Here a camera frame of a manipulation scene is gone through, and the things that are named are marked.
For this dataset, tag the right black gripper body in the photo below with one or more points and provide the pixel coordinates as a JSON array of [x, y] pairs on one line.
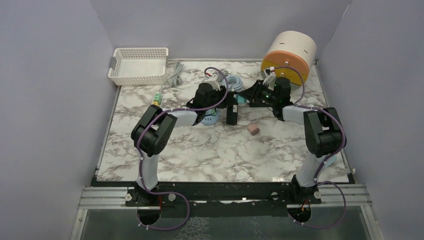
[[269, 98]]

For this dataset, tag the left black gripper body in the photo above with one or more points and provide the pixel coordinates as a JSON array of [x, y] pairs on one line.
[[216, 97]]

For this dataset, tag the teal plug adapter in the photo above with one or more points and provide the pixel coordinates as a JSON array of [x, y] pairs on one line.
[[241, 100]]

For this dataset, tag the round blue socket hub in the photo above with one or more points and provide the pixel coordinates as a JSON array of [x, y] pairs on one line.
[[211, 117]]

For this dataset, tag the pink plug adapter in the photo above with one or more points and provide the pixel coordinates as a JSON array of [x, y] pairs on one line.
[[253, 129]]

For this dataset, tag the white power strip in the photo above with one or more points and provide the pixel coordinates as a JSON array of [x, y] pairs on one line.
[[157, 99]]

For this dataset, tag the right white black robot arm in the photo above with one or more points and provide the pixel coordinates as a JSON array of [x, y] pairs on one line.
[[324, 133]]

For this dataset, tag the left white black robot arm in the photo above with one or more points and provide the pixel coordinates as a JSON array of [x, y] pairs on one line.
[[152, 132]]

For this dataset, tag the round cream drawer cabinet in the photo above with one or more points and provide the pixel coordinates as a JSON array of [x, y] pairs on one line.
[[292, 54]]

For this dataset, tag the white plastic basket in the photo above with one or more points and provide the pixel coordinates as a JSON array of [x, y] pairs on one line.
[[135, 66]]

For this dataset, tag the light blue usb stick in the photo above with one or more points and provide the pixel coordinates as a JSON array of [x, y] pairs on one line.
[[330, 161]]

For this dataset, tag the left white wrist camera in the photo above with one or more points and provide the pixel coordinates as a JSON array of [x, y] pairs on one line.
[[215, 81]]

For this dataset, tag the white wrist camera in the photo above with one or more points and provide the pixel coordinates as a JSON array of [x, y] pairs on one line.
[[215, 81], [270, 77]]

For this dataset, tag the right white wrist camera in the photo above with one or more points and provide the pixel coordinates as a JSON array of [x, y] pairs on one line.
[[270, 77]]

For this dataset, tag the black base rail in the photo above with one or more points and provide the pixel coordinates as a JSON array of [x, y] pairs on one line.
[[221, 199]]

